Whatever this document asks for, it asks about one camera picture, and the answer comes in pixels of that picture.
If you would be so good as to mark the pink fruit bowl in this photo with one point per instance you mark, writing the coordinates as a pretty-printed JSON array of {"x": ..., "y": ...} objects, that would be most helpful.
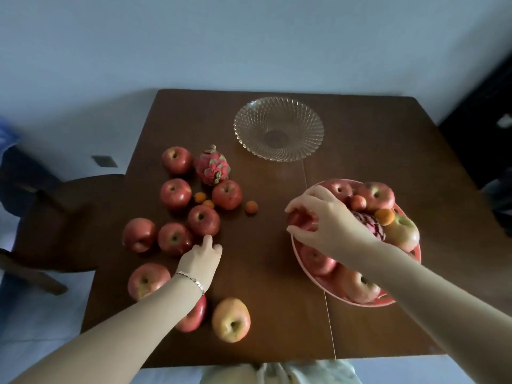
[{"x": 378, "y": 304}]

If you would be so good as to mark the small orange fruit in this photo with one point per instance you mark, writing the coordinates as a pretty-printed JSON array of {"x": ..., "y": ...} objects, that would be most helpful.
[
  {"x": 384, "y": 216},
  {"x": 208, "y": 203},
  {"x": 251, "y": 207},
  {"x": 357, "y": 203},
  {"x": 200, "y": 197}
]

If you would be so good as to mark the clear ribbed glass bowl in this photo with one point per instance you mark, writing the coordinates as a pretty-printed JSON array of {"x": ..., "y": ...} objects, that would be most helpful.
[{"x": 279, "y": 129}]

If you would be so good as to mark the dark wooden chair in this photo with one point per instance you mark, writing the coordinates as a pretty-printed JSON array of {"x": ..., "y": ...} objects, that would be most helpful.
[{"x": 68, "y": 223}]

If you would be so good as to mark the scatter of red apples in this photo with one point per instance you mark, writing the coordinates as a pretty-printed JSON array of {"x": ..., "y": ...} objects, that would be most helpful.
[{"x": 175, "y": 238}]

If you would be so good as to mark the shiny red apple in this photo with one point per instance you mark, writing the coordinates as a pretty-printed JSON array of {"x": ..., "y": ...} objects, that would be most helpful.
[
  {"x": 357, "y": 286},
  {"x": 376, "y": 195},
  {"x": 300, "y": 218},
  {"x": 316, "y": 260},
  {"x": 340, "y": 188}
]

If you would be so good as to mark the person's left forearm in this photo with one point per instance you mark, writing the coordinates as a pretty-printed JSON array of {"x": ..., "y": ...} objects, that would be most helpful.
[{"x": 120, "y": 335}]

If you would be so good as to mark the dark cabinet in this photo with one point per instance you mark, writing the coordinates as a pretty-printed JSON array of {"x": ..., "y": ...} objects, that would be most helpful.
[{"x": 480, "y": 131}]

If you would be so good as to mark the grey wall socket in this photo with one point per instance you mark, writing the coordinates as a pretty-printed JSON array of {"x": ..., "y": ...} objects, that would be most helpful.
[{"x": 104, "y": 161}]

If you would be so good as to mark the person's left thumb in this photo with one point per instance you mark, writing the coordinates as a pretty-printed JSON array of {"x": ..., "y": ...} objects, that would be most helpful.
[{"x": 217, "y": 250}]

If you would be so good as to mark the person's right hand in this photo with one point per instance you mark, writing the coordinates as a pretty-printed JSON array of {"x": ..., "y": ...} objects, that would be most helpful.
[{"x": 340, "y": 227}]

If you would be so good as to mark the person's right thumb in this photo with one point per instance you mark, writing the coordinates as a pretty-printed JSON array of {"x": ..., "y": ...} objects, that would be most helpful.
[{"x": 304, "y": 233}]

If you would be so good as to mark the person's left hand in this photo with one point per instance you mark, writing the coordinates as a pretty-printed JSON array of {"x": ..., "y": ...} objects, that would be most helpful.
[{"x": 198, "y": 263}]

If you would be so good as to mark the pink dragon fruit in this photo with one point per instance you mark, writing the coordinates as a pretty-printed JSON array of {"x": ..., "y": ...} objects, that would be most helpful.
[{"x": 212, "y": 166}]

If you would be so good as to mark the person's light clothing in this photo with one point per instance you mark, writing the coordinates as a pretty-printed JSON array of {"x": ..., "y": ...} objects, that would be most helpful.
[{"x": 288, "y": 373}]

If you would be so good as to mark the person's right forearm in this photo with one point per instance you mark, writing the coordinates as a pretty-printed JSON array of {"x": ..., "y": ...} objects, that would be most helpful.
[{"x": 432, "y": 303}]

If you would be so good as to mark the dark purple dragon fruit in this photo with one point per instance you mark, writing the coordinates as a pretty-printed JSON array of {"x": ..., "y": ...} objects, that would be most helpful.
[{"x": 371, "y": 224}]

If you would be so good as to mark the yellow-green blushed apple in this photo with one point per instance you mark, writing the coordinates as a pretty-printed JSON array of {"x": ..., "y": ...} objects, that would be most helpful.
[{"x": 402, "y": 233}]

